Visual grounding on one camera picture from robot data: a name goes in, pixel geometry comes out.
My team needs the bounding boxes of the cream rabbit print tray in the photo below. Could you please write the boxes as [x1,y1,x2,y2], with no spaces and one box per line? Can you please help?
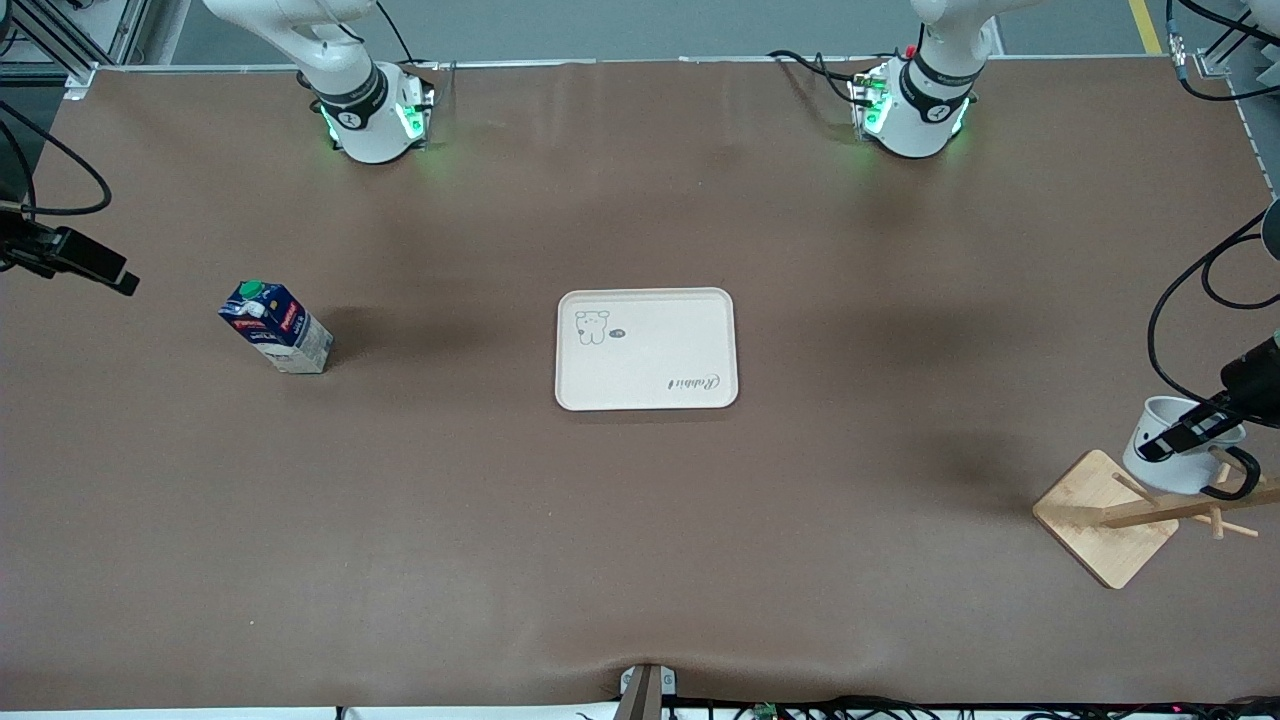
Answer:
[555,288,740,412]

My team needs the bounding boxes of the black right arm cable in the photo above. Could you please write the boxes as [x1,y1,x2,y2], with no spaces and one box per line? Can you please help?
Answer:
[0,100,113,219]

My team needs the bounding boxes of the black right base cable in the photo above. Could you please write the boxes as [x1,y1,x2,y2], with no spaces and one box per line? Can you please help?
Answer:
[375,0,446,71]

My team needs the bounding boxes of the black base cable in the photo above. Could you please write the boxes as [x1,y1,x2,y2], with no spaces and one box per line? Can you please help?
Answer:
[768,48,871,101]
[375,0,446,71]

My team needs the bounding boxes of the metal table edge bracket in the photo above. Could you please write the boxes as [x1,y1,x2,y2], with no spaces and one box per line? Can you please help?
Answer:
[618,663,678,720]

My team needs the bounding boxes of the white smiley mug black handle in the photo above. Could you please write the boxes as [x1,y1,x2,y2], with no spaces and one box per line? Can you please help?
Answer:
[1122,396,1263,501]

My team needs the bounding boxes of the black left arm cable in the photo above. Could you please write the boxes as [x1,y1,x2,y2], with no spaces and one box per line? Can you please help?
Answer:
[1147,0,1280,401]

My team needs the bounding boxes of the black left base cable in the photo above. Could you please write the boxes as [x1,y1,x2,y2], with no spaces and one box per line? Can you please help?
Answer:
[768,48,871,101]

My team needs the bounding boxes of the aluminium frame corner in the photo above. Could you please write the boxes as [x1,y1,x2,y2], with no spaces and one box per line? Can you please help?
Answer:
[1195,40,1280,191]

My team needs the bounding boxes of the aluminium frame with black bars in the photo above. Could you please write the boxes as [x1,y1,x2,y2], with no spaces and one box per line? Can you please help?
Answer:
[0,0,151,96]

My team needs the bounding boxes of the wooden mug stand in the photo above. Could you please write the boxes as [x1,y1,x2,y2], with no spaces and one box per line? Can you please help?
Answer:
[1032,448,1280,591]

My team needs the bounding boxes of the blue milk carton green cap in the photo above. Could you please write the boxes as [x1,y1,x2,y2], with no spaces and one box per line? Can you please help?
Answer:
[218,280,335,376]

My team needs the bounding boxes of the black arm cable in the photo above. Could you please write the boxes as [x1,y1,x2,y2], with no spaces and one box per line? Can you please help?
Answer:
[0,100,113,219]
[1147,0,1280,401]

